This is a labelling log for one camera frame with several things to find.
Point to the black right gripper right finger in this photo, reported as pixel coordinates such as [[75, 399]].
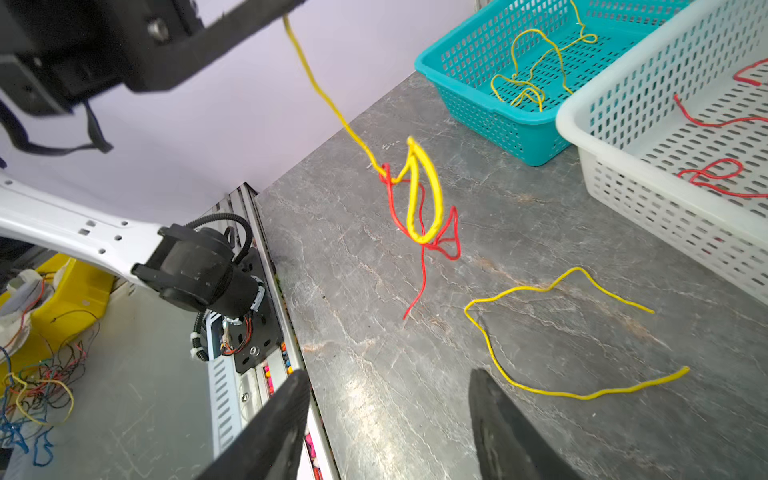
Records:
[[508, 446]]

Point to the white plastic basket middle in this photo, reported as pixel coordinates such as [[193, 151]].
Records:
[[673, 136]]

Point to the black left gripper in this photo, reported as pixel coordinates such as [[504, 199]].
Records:
[[58, 54]]

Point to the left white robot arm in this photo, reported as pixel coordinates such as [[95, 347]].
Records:
[[190, 266]]

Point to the teal plastic basket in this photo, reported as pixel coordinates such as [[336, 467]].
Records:
[[505, 72]]

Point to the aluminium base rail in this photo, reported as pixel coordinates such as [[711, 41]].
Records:
[[241, 385]]

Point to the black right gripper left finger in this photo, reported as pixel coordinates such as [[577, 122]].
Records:
[[270, 445]]

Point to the yellow bin with spare wires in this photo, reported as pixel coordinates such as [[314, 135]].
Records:
[[42, 309]]

